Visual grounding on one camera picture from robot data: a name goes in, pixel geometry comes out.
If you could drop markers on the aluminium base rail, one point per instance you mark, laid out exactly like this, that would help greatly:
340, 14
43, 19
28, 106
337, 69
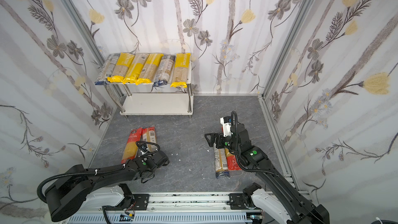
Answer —
181, 208

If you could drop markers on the clear grey labelled spaghetti bag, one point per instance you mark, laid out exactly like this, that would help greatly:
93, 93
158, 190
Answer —
107, 69

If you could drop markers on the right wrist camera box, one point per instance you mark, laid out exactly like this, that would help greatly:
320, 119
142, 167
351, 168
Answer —
226, 123

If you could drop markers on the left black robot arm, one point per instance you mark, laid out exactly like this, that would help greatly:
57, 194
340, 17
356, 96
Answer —
66, 193

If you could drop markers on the yellow band spaghetti bag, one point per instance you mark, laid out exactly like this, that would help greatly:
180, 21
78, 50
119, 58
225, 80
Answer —
135, 69

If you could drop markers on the blue gold spaghetti bag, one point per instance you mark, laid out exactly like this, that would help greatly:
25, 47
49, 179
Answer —
164, 70
221, 165

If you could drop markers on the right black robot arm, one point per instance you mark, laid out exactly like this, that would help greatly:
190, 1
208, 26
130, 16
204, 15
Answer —
287, 205

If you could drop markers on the yellow spaghetti bag barcode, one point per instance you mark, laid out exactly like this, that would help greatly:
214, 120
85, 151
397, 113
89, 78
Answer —
150, 69

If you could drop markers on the red spaghetti bag white label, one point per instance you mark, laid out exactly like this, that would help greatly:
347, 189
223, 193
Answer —
149, 139

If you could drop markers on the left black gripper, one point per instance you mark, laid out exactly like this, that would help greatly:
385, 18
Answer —
146, 174

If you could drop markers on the yellow Pastatime spaghetti bag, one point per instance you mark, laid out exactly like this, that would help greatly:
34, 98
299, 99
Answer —
120, 70

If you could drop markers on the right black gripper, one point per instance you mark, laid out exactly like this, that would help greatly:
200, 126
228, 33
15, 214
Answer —
219, 141

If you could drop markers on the white two-tier shelf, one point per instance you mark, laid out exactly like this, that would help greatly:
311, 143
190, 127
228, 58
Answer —
154, 104

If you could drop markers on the long yellow spaghetti bag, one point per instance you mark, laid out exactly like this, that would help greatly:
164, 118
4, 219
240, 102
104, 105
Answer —
181, 69

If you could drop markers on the red Barilla spaghetti bag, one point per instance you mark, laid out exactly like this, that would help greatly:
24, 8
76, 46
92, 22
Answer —
231, 161

